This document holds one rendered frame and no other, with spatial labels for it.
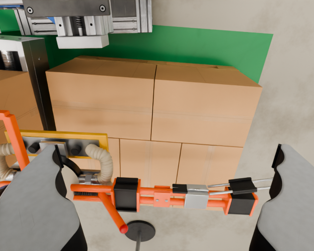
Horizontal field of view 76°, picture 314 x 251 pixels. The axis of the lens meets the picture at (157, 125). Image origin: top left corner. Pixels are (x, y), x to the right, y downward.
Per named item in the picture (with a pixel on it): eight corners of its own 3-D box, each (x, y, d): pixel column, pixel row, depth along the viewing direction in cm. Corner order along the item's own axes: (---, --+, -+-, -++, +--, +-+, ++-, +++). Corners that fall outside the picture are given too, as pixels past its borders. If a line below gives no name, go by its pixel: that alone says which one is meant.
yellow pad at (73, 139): (15, 152, 73) (6, 161, 68) (7, 128, 68) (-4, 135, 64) (109, 157, 72) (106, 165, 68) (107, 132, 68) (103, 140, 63)
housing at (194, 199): (182, 197, 67) (183, 209, 63) (184, 182, 64) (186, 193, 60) (203, 198, 67) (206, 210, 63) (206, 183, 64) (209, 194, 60)
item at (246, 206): (220, 202, 67) (224, 215, 63) (225, 186, 64) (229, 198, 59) (245, 203, 67) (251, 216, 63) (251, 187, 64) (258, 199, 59)
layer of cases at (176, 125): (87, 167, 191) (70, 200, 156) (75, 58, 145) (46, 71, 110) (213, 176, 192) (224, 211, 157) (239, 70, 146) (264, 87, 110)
